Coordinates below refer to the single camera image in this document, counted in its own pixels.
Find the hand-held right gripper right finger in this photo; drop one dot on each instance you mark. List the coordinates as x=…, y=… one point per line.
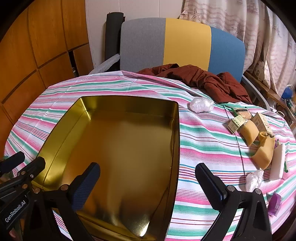
x=210, y=185

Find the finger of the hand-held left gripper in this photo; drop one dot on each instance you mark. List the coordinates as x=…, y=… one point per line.
x=11, y=161
x=32, y=168

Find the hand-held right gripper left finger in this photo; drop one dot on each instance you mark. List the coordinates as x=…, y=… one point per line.
x=86, y=185

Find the gold tin box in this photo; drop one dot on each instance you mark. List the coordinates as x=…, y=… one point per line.
x=115, y=150

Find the yellow sponge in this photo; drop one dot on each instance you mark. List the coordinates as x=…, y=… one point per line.
x=263, y=155
x=248, y=132

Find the small green-label box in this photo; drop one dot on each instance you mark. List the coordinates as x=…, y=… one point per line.
x=235, y=124

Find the purple fuzzy object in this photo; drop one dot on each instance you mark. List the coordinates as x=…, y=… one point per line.
x=274, y=204

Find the snack bar packet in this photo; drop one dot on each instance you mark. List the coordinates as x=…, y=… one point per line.
x=242, y=114

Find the beige cardboard box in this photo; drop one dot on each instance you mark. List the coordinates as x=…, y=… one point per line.
x=261, y=121

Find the striped pink green tablecloth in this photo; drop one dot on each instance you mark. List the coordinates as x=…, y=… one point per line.
x=208, y=143

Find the brown-red garment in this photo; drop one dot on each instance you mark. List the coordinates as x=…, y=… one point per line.
x=196, y=78

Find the wooden side desk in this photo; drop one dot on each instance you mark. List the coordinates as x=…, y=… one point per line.
x=259, y=81

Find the wooden cabinet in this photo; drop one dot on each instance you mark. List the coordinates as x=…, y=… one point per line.
x=34, y=46

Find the blue round object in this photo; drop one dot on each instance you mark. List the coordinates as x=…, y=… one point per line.
x=288, y=91

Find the white foam tube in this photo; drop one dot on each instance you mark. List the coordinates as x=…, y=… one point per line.
x=106, y=64

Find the printed cardboard package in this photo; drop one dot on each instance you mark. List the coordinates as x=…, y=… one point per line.
x=260, y=68

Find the grey yellow blue chair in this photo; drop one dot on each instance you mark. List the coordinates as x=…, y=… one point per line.
x=143, y=46

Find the black rolled mat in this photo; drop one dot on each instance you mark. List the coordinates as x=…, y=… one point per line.
x=112, y=34

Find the patterned cream curtain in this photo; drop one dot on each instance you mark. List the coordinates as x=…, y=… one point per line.
x=231, y=18

